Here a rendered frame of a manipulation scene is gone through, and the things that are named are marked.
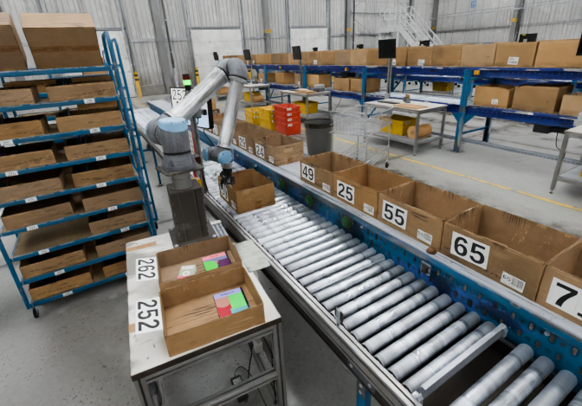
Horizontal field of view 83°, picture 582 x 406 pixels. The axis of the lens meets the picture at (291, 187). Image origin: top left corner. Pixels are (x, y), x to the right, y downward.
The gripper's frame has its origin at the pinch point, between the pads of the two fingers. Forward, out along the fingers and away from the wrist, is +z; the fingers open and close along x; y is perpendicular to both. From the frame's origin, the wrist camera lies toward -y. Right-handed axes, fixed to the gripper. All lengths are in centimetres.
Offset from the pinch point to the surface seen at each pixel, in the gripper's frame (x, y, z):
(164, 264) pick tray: -56, 54, 13
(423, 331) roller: 20, 157, 8
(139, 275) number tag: -69, 71, 5
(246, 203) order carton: 6.4, 20.2, 1.5
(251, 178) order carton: 28.2, -17.9, -1.8
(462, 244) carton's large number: 49, 148, -19
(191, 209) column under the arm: -35, 36, -7
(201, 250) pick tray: -37, 57, 9
